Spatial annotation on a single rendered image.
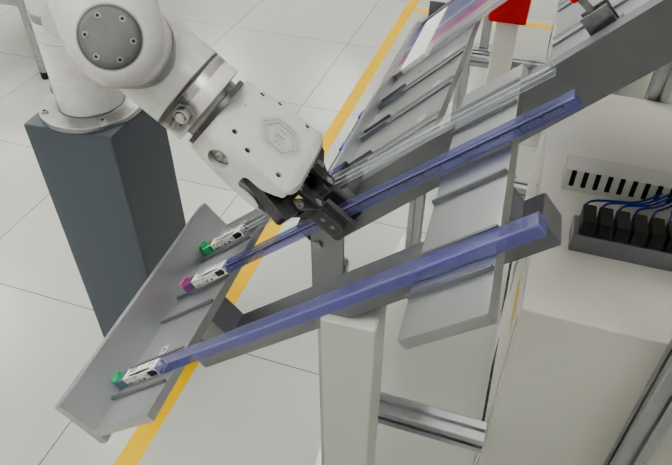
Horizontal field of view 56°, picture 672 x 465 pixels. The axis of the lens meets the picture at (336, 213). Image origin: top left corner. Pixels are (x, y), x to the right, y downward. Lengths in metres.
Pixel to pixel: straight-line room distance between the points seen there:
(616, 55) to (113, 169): 0.87
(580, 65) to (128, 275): 1.02
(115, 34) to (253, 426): 1.17
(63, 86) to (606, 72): 0.88
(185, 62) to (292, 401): 1.12
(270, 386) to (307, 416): 0.12
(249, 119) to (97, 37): 0.16
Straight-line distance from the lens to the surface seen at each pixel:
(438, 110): 0.90
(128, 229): 1.32
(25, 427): 1.69
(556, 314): 0.97
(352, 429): 0.82
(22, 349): 1.84
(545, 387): 1.09
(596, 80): 0.74
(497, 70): 1.90
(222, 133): 0.56
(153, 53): 0.51
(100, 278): 1.48
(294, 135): 0.61
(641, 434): 1.09
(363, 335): 0.66
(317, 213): 0.61
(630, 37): 0.72
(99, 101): 1.22
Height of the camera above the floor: 1.31
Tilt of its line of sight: 40 degrees down
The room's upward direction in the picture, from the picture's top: straight up
